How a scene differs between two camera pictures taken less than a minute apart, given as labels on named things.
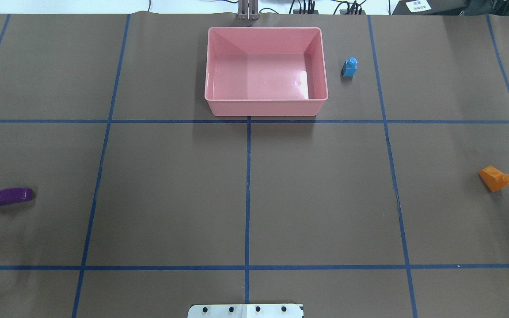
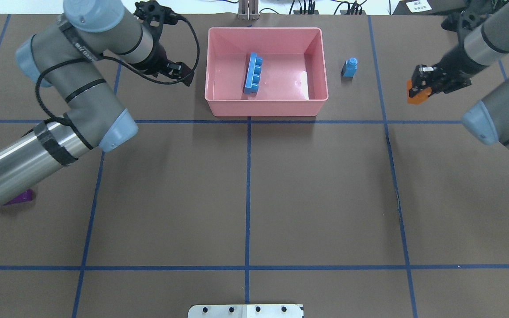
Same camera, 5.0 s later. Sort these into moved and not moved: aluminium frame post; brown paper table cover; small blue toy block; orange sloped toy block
Moved: orange sloped toy block
Not moved: aluminium frame post; brown paper table cover; small blue toy block
